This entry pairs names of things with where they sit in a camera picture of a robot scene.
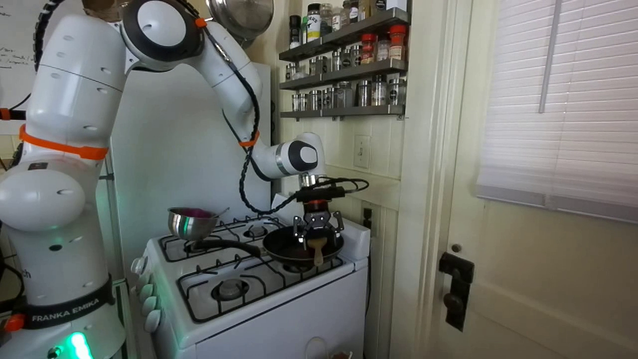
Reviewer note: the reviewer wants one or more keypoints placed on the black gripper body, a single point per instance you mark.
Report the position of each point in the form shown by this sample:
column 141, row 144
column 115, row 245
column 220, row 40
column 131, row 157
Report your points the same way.
column 318, row 215

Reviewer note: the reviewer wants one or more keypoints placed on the silver bowl magenta inside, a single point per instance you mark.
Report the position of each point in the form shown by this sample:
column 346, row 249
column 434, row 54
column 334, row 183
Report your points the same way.
column 191, row 225

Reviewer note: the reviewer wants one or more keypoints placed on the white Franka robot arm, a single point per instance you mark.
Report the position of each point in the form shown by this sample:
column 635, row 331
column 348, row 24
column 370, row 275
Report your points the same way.
column 73, row 100

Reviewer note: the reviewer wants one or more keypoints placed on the black frying pan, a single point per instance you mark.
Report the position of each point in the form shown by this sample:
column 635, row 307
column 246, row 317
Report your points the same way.
column 282, row 247

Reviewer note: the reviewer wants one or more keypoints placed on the black plug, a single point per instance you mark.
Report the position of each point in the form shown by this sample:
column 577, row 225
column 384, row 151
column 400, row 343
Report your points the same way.
column 368, row 219

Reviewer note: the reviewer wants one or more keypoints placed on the round gas burner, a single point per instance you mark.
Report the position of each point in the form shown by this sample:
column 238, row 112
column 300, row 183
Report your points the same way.
column 230, row 289
column 256, row 231

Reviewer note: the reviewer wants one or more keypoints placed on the white gas stove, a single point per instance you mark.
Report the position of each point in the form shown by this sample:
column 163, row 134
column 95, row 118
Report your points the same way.
column 280, row 319

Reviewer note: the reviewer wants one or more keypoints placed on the black stove grate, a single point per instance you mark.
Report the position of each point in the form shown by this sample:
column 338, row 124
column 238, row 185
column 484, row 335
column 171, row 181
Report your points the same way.
column 185, row 299
column 163, row 249

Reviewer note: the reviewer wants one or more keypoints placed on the black door lock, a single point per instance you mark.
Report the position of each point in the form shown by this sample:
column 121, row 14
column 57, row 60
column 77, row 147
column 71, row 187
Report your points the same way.
column 458, row 291

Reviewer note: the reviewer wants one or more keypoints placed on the glass spice jar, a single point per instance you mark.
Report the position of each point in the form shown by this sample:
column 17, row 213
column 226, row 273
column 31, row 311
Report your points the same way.
column 378, row 92
column 398, row 92

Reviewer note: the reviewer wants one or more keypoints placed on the white refrigerator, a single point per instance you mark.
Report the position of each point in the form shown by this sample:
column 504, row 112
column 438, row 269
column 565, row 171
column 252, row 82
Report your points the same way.
column 167, row 165

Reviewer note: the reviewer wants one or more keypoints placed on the white stove knob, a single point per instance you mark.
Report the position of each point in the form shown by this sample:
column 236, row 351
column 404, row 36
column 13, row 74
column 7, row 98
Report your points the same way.
column 149, row 289
column 139, row 263
column 151, row 305
column 153, row 319

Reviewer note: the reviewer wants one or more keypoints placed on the metal spice rack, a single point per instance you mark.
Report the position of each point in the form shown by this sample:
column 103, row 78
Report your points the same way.
column 320, row 44

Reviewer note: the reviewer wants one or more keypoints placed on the red spice jar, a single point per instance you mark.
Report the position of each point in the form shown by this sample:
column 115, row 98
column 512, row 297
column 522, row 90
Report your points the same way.
column 400, row 46
column 368, row 50

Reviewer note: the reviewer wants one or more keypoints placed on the dark spice jar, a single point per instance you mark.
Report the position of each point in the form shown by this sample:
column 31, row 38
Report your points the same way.
column 296, row 32

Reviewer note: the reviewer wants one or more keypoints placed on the white label jar black cap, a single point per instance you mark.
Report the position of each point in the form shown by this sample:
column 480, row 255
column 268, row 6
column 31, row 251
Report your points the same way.
column 314, row 26

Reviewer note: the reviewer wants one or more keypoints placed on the hanging steel pot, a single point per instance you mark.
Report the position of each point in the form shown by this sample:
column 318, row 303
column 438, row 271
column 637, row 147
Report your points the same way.
column 246, row 20

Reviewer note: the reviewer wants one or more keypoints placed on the cream panelled door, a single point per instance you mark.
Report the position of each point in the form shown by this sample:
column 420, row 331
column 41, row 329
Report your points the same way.
column 551, row 285

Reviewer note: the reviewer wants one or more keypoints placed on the white blind wand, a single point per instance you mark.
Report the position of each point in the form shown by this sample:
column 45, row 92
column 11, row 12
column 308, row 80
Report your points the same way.
column 549, row 66

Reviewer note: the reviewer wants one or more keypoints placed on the white window blind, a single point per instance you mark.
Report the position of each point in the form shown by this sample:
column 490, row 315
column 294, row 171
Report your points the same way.
column 585, row 100

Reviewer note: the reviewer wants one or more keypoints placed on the red round button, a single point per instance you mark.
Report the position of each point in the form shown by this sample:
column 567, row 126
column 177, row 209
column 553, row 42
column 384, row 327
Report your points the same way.
column 13, row 323

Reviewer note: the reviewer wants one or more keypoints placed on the orange black clamp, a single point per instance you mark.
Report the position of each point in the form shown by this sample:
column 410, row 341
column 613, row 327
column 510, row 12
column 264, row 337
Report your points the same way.
column 9, row 114

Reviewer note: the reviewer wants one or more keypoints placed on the whiteboard with writing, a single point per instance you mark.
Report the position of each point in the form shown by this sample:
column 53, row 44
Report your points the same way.
column 11, row 60

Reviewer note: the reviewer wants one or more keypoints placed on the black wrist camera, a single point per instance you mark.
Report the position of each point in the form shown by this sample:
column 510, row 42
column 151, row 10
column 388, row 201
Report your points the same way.
column 322, row 191

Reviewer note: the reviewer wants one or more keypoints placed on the white wall outlet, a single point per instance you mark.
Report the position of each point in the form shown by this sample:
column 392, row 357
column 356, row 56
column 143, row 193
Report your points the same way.
column 362, row 151

